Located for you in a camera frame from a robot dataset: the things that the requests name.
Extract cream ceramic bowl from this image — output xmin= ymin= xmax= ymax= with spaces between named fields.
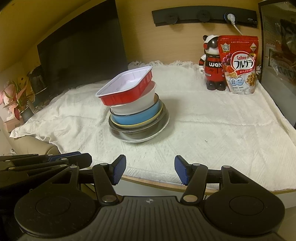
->
xmin=110 ymin=100 xmax=163 ymax=130

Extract stainless steel bowl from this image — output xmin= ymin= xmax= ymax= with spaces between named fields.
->
xmin=108 ymin=104 xmax=167 ymax=133

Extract red granola cereal bag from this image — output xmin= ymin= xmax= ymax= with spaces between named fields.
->
xmin=217 ymin=35 xmax=259 ymax=95

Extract white fringed table cloth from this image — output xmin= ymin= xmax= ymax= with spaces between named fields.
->
xmin=11 ymin=61 xmax=295 ymax=191

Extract white microwave oven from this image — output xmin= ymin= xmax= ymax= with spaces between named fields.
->
xmin=258 ymin=1 xmax=295 ymax=126

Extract red rectangular foil tray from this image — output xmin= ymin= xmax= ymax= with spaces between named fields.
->
xmin=95 ymin=66 xmax=152 ymax=106

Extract white plug and cable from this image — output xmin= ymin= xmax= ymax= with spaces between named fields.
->
xmin=226 ymin=13 xmax=243 ymax=36

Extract pink potted plant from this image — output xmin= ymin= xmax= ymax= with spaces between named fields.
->
xmin=1 ymin=78 xmax=35 ymax=120

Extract panda robot figurine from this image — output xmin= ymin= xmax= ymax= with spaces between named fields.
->
xmin=199 ymin=35 xmax=226 ymax=91

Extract black monitor screen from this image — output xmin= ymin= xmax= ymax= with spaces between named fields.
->
xmin=37 ymin=1 xmax=127 ymax=94

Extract floral white plate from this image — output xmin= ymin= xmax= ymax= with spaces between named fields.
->
xmin=109 ymin=110 xmax=170 ymax=143

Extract black wall power strip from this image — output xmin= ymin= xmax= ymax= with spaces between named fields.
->
xmin=152 ymin=6 xmax=258 ymax=28

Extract blue ceramic bowl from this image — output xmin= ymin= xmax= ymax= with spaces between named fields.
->
xmin=110 ymin=93 xmax=160 ymax=125

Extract white plastic bowl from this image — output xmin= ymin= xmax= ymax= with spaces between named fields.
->
xmin=110 ymin=81 xmax=156 ymax=115

